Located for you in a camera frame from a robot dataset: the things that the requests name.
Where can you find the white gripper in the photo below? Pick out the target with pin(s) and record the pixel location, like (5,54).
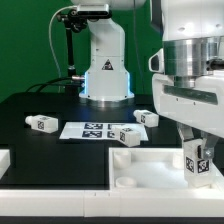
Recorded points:
(201,107)

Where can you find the white square tabletop part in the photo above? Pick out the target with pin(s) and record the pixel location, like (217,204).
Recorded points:
(149,169)

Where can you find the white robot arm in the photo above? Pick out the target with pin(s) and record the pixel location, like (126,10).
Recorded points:
(188,71)

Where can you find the paper sheet with markers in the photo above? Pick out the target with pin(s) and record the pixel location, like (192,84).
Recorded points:
(98,131)

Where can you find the white fence right wall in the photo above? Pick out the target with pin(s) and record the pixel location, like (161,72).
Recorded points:
(218,178)

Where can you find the white fence wall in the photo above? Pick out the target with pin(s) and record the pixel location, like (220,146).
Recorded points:
(148,203)
(4,161)
(218,178)

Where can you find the white fence front wall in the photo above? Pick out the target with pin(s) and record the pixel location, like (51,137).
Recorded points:
(148,203)

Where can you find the black camera stand pole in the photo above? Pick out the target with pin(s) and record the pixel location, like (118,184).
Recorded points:
(71,65)

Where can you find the black camera on stand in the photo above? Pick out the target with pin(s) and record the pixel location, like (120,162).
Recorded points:
(77,16)

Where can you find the white fence left wall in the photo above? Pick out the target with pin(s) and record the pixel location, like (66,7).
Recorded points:
(4,161)

